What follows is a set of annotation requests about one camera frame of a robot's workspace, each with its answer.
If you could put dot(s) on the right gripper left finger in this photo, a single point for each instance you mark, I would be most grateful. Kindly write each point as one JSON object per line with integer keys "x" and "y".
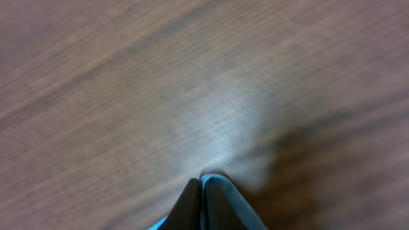
{"x": 185, "y": 214}

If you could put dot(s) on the light blue t-shirt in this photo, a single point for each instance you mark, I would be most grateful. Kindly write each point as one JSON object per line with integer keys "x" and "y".
{"x": 201, "y": 183}

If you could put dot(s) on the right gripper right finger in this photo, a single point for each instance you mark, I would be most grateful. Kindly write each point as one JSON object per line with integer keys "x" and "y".
{"x": 225, "y": 207}

